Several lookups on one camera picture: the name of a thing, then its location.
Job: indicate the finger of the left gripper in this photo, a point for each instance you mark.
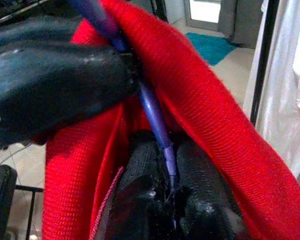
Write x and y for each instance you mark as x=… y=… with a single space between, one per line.
x=60 y=87
x=52 y=31

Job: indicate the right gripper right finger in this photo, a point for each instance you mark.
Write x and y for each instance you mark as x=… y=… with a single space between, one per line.
x=202 y=187

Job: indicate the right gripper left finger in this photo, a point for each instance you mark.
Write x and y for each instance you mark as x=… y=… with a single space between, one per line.
x=140 y=170

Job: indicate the purple plastic clothes hanger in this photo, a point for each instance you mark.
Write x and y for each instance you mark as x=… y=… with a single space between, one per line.
x=152 y=112

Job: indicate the red knit shirt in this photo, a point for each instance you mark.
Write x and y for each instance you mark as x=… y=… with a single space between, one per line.
x=202 y=100

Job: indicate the white t-shirt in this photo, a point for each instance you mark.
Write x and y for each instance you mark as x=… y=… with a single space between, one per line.
x=285 y=100

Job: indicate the teal floor mat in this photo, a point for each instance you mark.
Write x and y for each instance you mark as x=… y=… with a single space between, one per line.
x=210 y=47

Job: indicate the glass balcony door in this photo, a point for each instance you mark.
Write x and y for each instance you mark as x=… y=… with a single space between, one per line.
x=205 y=10

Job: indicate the grey curtain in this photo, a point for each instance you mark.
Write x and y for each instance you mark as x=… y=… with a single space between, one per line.
x=240 y=20

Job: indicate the black metal frame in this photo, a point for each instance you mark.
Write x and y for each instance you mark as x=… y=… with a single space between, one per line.
x=2 y=200

